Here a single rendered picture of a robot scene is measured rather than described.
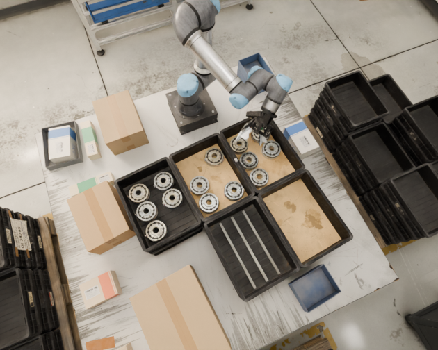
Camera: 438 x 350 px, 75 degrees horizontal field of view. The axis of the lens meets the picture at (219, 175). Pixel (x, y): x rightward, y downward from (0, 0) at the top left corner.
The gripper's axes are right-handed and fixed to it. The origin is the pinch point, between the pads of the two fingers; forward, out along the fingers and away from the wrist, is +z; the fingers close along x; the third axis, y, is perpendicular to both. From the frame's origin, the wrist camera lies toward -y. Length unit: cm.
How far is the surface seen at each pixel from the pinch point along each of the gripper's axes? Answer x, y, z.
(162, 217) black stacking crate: -29, 2, 50
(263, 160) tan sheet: 19.4, -3.1, 10.8
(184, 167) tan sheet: -17.2, -16.8, 29.9
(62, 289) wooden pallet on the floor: -63, -28, 153
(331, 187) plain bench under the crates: 59, 17, 11
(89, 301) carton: -59, 20, 88
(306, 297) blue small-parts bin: 34, 58, 51
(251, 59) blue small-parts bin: 27, -65, -26
